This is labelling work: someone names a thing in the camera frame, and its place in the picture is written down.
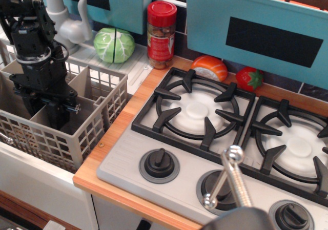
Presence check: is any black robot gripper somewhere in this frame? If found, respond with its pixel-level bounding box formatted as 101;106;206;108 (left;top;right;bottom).
9;59;80;130

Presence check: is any grey plastic drying rack basket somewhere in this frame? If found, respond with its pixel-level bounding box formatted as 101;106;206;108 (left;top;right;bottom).
0;39;129;175

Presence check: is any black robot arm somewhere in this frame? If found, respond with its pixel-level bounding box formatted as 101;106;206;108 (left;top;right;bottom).
1;0;80;130

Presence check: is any white toy sink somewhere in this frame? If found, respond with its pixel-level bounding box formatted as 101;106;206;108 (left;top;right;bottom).
1;41;151;229

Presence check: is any small silver metal rod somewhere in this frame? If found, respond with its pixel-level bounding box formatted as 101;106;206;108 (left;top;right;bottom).
0;133;14;145

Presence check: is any grey toy faucet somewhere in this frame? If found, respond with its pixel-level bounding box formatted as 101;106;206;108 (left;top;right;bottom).
46;0;93;54

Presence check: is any green toy cabbage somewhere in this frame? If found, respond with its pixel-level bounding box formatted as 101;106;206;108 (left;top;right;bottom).
93;28;135;64

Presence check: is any left black stove knob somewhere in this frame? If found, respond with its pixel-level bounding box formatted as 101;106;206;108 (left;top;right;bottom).
139;148;180;184

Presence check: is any black stove knob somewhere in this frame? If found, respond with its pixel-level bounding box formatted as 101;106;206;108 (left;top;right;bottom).
196;169;244;211
139;148;180;184
269;200;315;230

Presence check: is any grey toy stove top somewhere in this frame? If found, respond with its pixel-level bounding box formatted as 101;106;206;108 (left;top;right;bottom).
97;68;327;229

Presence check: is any left black burner grate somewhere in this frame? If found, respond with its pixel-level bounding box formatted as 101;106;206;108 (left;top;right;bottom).
132;68;255;159

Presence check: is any black burner grate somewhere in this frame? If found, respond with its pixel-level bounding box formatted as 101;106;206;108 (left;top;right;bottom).
132;68;255;159
242;96;327;206

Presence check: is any red lid spice jar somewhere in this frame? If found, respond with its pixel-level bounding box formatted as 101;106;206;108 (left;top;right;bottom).
147;1;177;69

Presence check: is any orange salmon sushi toy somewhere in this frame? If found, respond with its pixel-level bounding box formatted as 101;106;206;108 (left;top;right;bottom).
191;55;228;82

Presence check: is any middle black stove knob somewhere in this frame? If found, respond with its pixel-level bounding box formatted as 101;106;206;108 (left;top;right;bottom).
196;169;244;211

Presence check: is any red toy strawberry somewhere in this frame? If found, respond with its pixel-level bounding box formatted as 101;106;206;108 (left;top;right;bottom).
236;67;264;92

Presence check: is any right black burner grate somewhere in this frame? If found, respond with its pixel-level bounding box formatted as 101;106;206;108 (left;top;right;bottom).
242;96;327;206

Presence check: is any right black stove knob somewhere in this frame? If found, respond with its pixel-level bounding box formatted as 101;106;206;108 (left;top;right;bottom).
269;200;315;230

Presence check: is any grey camera mount base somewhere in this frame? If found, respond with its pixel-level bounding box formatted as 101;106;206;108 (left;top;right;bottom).
201;207;275;230

